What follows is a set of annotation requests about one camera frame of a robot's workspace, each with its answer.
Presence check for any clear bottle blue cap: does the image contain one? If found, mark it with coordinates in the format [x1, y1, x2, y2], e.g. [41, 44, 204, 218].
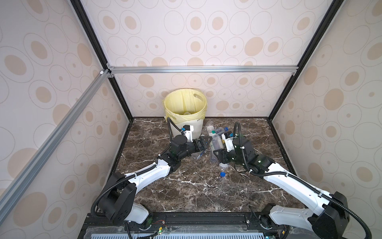
[191, 151, 206, 160]

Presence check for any clear bottle purple label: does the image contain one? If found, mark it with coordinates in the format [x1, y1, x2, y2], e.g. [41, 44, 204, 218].
[210, 150, 219, 163]

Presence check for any Pepsi bottle blue cap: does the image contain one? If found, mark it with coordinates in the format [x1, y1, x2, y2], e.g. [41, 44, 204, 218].
[219, 163, 229, 181]

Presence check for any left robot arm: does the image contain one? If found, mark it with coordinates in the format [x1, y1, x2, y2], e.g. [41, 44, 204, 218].
[91, 118, 212, 225]

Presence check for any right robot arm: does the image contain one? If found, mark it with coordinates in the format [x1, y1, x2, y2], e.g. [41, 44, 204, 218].
[211, 134, 372, 239]

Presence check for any white plastic waste bin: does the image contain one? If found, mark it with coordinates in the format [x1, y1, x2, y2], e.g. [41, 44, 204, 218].
[176, 119, 204, 139]

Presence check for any yellow bin liner bag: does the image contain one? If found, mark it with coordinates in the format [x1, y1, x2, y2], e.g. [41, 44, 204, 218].
[163, 89, 208, 124]

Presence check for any soda water bottle blue cap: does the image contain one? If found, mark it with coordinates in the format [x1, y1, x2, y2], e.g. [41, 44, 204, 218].
[215, 127, 229, 136]

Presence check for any clear crushed bottle white cap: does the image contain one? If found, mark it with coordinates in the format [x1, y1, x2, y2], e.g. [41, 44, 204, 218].
[205, 120, 215, 129]

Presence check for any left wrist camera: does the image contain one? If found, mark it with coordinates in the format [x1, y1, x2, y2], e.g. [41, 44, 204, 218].
[182, 124, 194, 142]

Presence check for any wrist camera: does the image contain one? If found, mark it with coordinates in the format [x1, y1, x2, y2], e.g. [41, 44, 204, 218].
[182, 124, 194, 142]
[222, 131, 234, 152]

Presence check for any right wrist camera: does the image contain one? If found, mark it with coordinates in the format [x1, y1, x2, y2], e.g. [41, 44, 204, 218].
[222, 131, 234, 152]

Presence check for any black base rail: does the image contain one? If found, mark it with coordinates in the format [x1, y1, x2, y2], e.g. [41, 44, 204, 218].
[78, 212, 317, 239]

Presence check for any horizontal aluminium rail back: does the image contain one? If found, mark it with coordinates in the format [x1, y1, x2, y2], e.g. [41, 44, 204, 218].
[109, 65, 298, 75]

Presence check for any black frame post left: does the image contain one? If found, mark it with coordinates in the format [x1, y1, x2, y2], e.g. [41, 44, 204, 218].
[70, 0, 134, 121]

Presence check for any black frame post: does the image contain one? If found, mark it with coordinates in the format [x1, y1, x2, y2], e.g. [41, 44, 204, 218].
[268, 0, 345, 122]
[70, 0, 134, 121]

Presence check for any black frame post right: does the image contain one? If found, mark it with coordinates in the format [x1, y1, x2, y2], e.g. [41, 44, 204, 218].
[268, 0, 345, 122]

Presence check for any aluminium rail left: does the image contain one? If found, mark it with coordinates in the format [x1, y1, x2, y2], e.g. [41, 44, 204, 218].
[1, 69, 111, 224]

